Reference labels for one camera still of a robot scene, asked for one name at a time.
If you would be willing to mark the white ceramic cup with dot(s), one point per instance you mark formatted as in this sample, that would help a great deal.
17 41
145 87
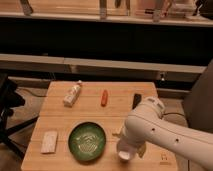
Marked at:
125 151

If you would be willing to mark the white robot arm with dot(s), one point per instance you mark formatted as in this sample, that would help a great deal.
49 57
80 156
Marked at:
145 124

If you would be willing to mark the orange carrot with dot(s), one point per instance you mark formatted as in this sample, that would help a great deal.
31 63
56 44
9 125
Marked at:
104 98

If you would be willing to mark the black rectangular block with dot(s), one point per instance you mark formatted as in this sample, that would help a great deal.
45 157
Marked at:
136 100

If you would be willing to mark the white tube bottle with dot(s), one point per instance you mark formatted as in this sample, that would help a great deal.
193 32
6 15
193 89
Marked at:
72 94

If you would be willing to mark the green round plate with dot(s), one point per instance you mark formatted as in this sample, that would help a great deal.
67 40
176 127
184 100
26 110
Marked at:
87 141

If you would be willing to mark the grey chair back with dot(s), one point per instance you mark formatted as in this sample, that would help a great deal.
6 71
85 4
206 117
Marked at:
198 104

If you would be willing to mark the black office chair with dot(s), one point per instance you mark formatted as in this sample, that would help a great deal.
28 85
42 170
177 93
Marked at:
8 100

